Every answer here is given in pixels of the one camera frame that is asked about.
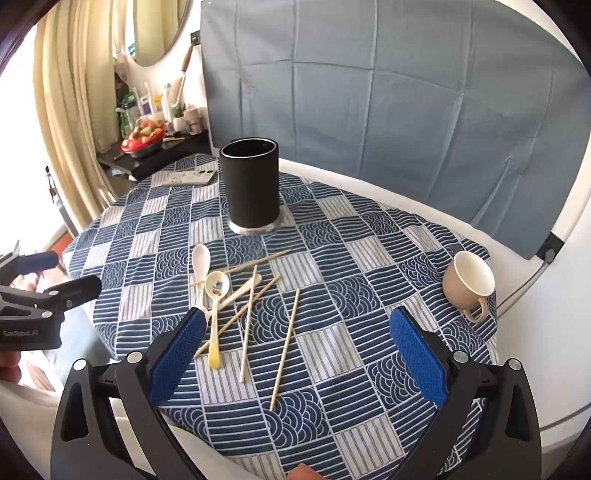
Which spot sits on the grey-blue backdrop cloth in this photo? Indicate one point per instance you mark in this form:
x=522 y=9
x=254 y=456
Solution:
x=392 y=101

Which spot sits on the green bottle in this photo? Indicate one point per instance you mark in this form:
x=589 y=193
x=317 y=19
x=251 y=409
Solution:
x=125 y=115

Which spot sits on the wooden chopstick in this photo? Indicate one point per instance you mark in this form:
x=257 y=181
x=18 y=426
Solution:
x=285 y=350
x=258 y=263
x=248 y=323
x=249 y=304

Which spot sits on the round wall mirror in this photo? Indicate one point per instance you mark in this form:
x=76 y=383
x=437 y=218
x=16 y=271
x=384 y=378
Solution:
x=154 y=27

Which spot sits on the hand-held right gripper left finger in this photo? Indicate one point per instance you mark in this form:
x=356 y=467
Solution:
x=178 y=355

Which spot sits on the white printed card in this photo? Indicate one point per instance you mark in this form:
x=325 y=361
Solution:
x=189 y=177

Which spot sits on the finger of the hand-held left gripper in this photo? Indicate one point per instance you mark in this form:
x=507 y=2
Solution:
x=74 y=290
x=34 y=263

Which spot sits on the black cylindrical utensil holder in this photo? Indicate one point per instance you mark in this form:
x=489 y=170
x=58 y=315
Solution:
x=250 y=184

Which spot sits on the blue patterned tablecloth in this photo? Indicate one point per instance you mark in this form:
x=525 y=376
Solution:
x=360 y=286

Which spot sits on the plain white spoon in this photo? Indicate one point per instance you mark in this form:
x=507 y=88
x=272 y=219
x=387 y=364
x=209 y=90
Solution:
x=201 y=261

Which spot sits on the cream white spoon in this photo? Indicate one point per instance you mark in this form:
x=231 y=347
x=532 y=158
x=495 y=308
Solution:
x=242 y=290

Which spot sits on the beige curtain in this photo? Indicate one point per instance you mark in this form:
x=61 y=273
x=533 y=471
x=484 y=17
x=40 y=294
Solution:
x=69 y=115

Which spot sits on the beige ceramic cup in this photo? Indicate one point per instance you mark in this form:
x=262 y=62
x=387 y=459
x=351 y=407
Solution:
x=466 y=281

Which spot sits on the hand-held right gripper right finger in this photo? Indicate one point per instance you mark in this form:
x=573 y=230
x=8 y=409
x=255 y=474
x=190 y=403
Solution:
x=418 y=360

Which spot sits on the white cosmetic jar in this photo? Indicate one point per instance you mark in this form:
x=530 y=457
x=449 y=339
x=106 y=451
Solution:
x=194 y=122

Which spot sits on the person's left hand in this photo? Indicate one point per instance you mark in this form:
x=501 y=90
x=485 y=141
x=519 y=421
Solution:
x=8 y=368

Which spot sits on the red bowl of snacks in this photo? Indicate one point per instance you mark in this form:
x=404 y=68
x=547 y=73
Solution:
x=143 y=143

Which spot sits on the black side shelf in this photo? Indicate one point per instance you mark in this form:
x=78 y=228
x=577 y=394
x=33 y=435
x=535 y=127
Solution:
x=124 y=164

